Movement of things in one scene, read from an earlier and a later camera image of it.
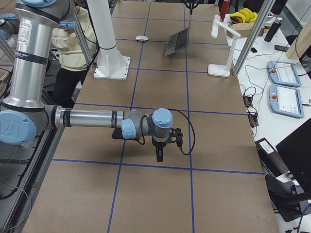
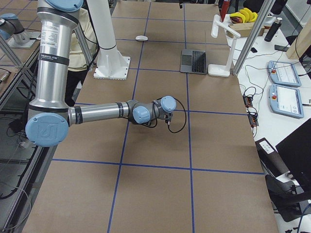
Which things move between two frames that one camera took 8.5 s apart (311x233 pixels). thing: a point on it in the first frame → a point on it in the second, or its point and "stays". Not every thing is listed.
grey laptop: x=177 y=41 → x=193 y=61
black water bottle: x=273 y=30 stays
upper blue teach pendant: x=284 y=73 stays
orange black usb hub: x=248 y=101 stays
